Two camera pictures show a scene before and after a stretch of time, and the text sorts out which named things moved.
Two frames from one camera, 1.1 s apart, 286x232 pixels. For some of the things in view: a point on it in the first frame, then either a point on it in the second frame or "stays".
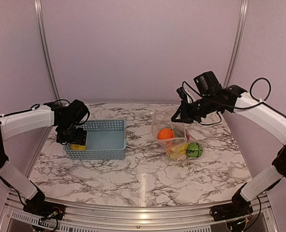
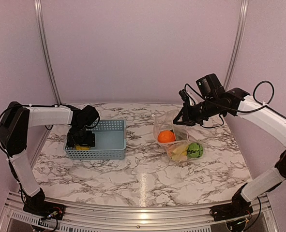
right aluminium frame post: x=240 y=31 stays
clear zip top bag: x=179 y=144 stays
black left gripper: x=80 y=139 → x=89 y=140
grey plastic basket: x=106 y=139 stays
